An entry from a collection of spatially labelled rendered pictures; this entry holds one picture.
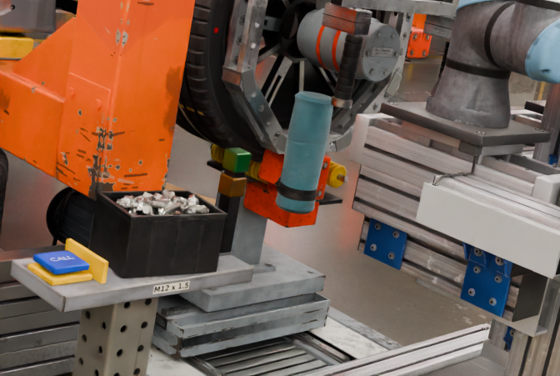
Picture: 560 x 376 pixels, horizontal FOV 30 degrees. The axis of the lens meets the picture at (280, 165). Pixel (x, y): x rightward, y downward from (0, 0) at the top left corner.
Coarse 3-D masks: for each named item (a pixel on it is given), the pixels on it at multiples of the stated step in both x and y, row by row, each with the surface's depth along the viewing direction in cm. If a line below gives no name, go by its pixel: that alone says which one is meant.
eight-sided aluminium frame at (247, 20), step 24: (240, 0) 222; (264, 0) 220; (240, 24) 224; (408, 24) 256; (240, 48) 222; (240, 72) 222; (240, 96) 230; (360, 96) 258; (384, 96) 259; (264, 120) 231; (336, 120) 256; (264, 144) 239; (336, 144) 250
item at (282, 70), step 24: (288, 0) 240; (312, 0) 246; (264, 24) 238; (264, 48) 241; (288, 48) 251; (288, 72) 276; (312, 72) 272; (264, 96) 244; (288, 96) 269; (288, 120) 258
